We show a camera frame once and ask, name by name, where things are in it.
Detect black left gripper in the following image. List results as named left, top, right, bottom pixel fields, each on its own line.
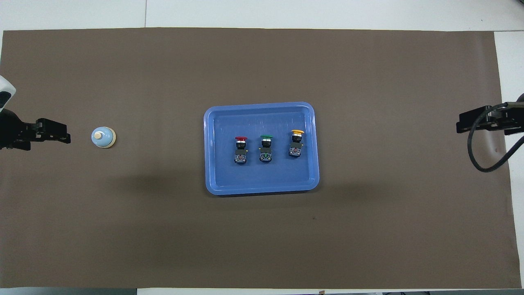
left=0, top=110, right=71, bottom=150

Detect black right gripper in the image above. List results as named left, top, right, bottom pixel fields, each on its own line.
left=456, top=93, right=524, bottom=136

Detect light blue service bell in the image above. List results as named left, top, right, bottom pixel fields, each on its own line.
left=91, top=127, right=117, bottom=150

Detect yellow push button switch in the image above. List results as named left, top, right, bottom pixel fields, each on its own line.
left=289, top=129, right=305, bottom=159

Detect red push button switch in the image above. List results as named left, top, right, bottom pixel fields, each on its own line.
left=234, top=136, right=249, bottom=165

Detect green push button switch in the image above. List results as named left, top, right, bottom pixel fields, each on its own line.
left=259, top=134, right=274, bottom=163

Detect blue plastic tray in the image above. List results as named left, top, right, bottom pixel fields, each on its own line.
left=203, top=102, right=320, bottom=195

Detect brown table mat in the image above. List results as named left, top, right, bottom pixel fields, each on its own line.
left=0, top=27, right=517, bottom=289

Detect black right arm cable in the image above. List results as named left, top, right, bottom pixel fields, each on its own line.
left=467, top=102, right=524, bottom=173

